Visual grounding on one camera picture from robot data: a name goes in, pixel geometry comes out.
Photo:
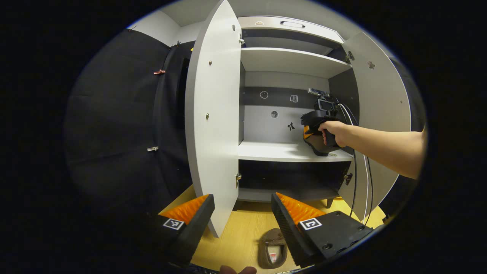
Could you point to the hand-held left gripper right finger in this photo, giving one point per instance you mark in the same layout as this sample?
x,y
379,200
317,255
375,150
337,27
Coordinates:
x,y
287,232

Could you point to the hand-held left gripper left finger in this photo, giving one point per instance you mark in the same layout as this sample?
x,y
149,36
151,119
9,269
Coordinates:
x,y
196,232

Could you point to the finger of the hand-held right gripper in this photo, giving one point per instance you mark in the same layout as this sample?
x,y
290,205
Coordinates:
x,y
306,132

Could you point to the brown fuzzy shoe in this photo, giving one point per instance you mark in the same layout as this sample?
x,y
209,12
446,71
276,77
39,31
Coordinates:
x,y
272,238
317,146

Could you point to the white cabinet door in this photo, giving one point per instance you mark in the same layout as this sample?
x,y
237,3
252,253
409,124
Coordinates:
x,y
384,95
213,133

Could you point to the white cabinet drawer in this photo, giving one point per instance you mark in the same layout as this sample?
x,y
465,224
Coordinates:
x,y
266,29

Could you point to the black backdrop cloth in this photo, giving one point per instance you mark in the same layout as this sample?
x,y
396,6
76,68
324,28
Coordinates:
x,y
114,125

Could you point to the red clip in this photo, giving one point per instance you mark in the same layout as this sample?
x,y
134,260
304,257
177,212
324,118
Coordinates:
x,y
159,71

